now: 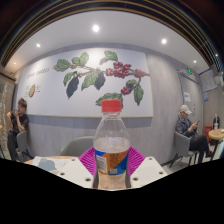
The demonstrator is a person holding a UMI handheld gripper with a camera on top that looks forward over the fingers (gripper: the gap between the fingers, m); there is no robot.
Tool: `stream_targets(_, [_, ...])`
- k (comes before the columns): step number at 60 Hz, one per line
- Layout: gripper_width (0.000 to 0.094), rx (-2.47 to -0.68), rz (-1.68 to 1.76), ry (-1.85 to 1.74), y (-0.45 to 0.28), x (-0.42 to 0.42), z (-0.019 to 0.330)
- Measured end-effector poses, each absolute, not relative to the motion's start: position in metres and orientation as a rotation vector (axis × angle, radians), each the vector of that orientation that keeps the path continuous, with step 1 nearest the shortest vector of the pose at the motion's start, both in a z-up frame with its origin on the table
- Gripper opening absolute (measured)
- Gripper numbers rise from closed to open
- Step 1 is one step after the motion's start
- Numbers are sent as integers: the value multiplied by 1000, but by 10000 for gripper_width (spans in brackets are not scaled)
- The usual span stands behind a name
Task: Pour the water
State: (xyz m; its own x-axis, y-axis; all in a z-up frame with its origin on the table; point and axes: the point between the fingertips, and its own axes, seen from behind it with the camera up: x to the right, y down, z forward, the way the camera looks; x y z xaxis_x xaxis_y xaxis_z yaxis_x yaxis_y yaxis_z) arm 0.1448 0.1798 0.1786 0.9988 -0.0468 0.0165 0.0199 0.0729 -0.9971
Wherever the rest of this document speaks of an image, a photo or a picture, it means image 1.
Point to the coffee plant wall mural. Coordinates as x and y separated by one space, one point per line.
43 100

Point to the grey upholstered chair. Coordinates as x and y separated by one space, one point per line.
22 141
76 146
181 145

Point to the small clear bottle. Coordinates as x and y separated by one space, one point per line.
216 124

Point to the green exit sign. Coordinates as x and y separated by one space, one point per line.
189 71

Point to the round ceiling lights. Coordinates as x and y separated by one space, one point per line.
95 28

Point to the clear red-capped drink bottle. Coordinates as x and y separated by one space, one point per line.
111 146

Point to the small round wooden side table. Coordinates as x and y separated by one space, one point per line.
216 134

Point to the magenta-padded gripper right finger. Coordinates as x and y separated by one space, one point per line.
148 171

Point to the person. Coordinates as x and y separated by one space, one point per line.
186 128
16 125

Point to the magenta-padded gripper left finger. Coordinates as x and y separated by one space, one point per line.
75 171

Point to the red bin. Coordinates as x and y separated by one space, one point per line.
208 131

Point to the wall notice board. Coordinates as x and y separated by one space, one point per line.
208 80

